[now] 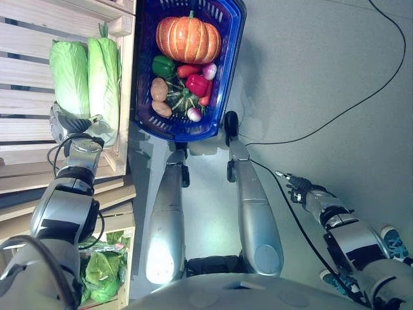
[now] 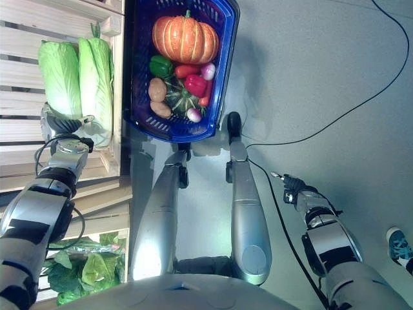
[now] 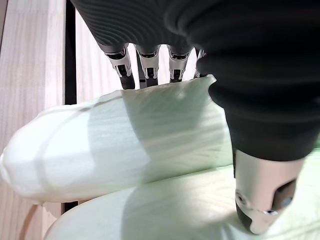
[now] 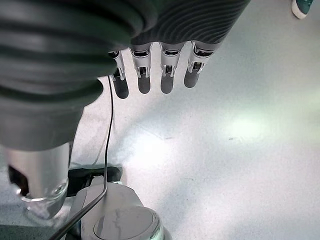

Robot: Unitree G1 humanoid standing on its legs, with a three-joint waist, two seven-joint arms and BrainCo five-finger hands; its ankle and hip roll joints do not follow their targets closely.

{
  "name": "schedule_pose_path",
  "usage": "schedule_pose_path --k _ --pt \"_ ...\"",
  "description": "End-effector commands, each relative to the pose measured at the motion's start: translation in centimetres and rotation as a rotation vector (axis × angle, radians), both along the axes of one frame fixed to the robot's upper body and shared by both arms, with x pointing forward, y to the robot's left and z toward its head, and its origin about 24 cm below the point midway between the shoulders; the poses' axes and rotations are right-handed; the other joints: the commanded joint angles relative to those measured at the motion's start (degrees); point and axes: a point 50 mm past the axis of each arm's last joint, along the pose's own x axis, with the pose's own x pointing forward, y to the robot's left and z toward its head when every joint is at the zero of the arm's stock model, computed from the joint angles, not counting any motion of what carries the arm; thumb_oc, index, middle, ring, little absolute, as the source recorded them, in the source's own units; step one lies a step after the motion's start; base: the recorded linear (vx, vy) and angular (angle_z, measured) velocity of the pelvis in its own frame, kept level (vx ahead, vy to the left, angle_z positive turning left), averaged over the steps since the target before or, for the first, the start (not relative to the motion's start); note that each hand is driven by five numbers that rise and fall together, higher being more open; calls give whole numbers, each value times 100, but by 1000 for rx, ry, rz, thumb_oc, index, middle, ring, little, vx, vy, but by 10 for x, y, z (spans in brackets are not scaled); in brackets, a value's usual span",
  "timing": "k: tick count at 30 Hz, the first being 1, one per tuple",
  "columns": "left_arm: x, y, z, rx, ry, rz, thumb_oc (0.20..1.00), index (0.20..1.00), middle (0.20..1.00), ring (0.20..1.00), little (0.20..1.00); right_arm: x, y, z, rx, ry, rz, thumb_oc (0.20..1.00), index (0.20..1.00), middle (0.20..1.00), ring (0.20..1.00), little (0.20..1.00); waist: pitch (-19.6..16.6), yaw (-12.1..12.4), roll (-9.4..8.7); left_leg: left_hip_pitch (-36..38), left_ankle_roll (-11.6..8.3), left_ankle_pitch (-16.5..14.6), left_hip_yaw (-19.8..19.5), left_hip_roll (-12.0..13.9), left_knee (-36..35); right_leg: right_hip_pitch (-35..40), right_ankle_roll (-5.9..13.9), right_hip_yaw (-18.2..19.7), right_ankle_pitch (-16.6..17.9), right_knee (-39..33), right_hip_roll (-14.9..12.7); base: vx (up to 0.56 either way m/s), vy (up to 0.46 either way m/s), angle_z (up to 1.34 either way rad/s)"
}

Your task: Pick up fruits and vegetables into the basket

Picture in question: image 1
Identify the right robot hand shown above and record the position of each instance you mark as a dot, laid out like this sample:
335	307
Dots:
299	185

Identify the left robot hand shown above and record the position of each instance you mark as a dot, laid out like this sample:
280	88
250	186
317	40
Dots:
75	124

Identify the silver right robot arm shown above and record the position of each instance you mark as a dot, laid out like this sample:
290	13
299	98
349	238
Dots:
355	239

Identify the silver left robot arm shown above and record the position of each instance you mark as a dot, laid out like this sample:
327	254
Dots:
61	206

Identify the blue plastic shopping basket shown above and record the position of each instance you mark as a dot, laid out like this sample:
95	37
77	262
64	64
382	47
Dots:
230	58

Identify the green napa cabbage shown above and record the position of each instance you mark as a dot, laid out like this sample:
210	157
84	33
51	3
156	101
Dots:
104	77
69	77

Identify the silver right robot leg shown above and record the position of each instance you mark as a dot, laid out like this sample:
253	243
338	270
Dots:
255	206

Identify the silver robot leg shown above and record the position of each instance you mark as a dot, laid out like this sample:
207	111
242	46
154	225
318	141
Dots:
166	219
255	206

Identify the large wooden slatted crate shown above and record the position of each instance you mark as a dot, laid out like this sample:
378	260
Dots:
26	77

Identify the wooden shelf boards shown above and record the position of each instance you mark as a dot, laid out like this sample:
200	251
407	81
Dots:
109	190

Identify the brown potato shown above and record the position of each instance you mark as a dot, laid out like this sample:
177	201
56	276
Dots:
162	108
158	89

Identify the dark right robot foot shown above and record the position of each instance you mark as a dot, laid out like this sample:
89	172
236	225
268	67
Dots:
231	124

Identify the person's teal shoe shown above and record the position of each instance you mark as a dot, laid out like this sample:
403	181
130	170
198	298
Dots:
337	281
395	242

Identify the green bell pepper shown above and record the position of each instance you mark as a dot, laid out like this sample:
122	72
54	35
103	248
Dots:
163	66

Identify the dark green striped squash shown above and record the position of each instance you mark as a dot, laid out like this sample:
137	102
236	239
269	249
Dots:
182	97

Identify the pink white radish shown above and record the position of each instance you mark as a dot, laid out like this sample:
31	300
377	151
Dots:
194	114

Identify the silver robot torso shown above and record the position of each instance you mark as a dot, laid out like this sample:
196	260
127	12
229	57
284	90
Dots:
238	290

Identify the red tomato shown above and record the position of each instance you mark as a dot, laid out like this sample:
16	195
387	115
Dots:
188	69

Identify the red bell pepper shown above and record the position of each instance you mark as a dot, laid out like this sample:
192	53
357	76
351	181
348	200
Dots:
197	84

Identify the orange carrot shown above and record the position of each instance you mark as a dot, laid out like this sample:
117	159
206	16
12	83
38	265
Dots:
206	95

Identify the silver left robot leg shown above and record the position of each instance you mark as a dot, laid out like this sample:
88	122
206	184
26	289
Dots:
166	219

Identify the large orange pumpkin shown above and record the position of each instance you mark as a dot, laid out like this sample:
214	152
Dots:
188	38

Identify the purple white onion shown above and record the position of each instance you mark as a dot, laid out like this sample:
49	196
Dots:
210	71

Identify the green leaf lettuce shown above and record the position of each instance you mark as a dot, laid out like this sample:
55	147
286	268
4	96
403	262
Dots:
101	271

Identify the small wooden crate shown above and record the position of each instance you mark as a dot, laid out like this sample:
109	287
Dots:
127	264

